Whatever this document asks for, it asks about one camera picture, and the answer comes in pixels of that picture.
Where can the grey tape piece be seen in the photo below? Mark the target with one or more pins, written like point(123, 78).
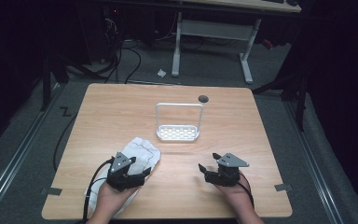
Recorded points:
point(282, 187)
point(53, 191)

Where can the white desk with metal legs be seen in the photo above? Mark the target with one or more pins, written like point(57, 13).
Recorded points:
point(214, 29)

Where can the white paper scrap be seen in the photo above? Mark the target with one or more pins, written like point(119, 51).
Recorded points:
point(161, 73)

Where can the white rack with tray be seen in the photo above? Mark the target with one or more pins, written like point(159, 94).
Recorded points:
point(177, 133)

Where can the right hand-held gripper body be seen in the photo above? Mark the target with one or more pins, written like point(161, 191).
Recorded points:
point(227, 174)

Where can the red object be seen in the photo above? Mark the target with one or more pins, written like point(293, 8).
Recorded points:
point(267, 44)

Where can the person's right hand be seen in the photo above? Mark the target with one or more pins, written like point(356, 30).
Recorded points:
point(234, 194)

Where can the white towel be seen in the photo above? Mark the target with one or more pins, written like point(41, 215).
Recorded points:
point(143, 150)

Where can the metal floor rail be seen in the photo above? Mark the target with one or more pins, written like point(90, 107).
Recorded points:
point(313, 161)
point(18, 155)

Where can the black table grommet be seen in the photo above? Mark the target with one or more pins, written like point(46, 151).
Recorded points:
point(203, 99)

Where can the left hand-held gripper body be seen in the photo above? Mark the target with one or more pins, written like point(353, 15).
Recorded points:
point(120, 163)

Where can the black mouse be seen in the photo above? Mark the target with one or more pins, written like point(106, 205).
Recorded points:
point(292, 2)

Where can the person's left hand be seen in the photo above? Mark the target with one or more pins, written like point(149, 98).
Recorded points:
point(113, 197)

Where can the black stand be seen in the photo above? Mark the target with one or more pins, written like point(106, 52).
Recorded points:
point(301, 102)
point(46, 84)

